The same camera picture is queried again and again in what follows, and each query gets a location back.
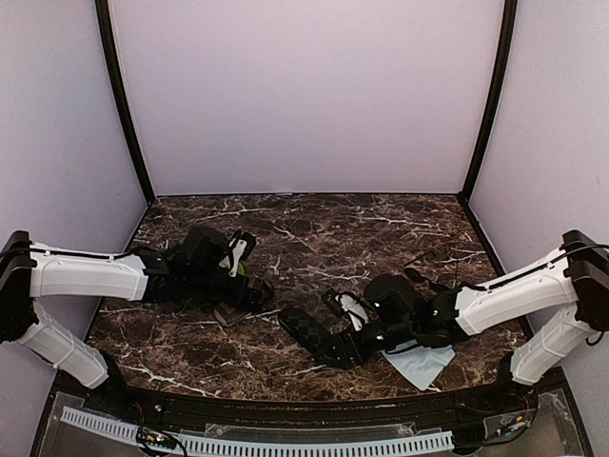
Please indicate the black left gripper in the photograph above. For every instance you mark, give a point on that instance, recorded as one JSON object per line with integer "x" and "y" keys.
{"x": 239, "y": 302}

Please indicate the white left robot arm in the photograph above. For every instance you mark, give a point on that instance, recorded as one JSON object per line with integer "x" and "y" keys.
{"x": 31, "y": 271}

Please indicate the plaid brown glasses case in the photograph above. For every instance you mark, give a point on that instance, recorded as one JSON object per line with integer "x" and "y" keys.
{"x": 228, "y": 316}

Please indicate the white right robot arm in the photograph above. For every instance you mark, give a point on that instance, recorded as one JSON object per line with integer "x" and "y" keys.
{"x": 572, "y": 278}

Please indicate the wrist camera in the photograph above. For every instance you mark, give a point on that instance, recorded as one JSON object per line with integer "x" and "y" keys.
{"x": 346, "y": 304}
{"x": 239, "y": 248}

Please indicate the black quilted glasses case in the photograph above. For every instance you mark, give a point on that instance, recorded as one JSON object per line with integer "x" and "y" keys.
{"x": 343, "y": 350}

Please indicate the black corner frame post left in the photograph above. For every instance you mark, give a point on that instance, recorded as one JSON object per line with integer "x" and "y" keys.
{"x": 120, "y": 97}

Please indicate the white slotted cable duct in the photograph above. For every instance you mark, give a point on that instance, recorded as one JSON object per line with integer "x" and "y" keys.
{"x": 163, "y": 443}

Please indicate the black corner frame post right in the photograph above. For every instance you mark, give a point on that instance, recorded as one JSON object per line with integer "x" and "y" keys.
{"x": 493, "y": 97}

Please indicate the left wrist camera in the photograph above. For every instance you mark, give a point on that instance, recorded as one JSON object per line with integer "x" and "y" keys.
{"x": 239, "y": 248}

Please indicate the black corner frame post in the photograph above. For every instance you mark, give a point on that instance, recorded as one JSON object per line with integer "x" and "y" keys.
{"x": 493, "y": 97}
{"x": 120, "y": 97}

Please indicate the blue cleaning cloth right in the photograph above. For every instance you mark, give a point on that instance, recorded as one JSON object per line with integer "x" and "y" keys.
{"x": 419, "y": 366}

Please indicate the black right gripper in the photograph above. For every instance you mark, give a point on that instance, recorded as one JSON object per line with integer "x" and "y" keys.
{"x": 348, "y": 335}

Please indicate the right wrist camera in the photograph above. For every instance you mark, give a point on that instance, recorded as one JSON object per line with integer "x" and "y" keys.
{"x": 346, "y": 304}

